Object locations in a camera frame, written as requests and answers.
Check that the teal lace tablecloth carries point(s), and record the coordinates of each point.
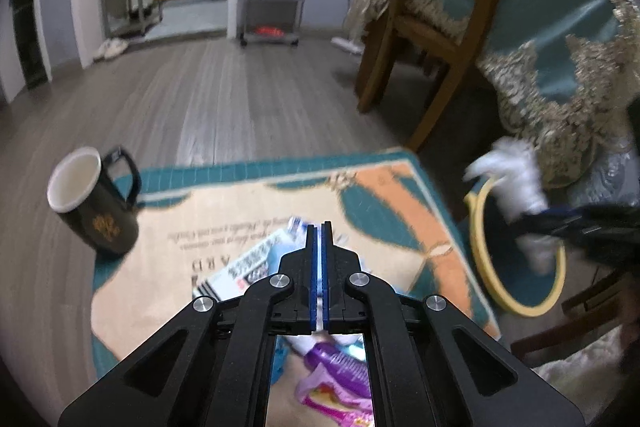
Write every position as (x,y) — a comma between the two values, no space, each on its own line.
(550,17)

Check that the dark wooden stool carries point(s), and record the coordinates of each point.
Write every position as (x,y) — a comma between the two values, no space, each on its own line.
(590,307)

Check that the white tissue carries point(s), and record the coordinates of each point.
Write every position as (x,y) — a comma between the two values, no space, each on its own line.
(520,187)

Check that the wooden chair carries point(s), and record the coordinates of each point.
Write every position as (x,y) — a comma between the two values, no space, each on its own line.
(425,29)

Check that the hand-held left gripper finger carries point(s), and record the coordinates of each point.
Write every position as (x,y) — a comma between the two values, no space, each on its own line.
(314,287)
(324,287)

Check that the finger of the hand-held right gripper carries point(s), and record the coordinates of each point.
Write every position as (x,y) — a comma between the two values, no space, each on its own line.
(575,241)
(555,219)

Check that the white striped box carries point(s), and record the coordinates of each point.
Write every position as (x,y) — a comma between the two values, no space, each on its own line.
(240,269)

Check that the white fluffy blanket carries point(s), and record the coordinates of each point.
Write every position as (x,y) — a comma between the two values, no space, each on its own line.
(590,367)

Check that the printed teal cushion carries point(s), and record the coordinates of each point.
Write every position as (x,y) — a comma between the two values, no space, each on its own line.
(165,287)

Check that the pack of water bottles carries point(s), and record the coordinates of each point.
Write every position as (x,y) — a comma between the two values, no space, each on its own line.
(610,177)

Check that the pink wrapper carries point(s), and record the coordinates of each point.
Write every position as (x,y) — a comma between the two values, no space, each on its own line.
(330,402)

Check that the blue bin with yellow rim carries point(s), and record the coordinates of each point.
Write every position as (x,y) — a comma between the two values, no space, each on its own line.
(520,287)

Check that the purple snack packet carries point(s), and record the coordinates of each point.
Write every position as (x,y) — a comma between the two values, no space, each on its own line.
(332,359)

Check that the black mug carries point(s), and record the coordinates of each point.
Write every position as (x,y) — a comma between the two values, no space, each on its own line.
(100,217)

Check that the white floor object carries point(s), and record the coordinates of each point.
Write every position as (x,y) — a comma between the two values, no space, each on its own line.
(347,45)

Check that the small blue foil packet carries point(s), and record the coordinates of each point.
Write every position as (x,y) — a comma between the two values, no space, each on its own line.
(298,226)

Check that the white slipper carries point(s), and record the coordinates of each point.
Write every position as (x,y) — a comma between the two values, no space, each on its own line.
(102,52)
(119,47)

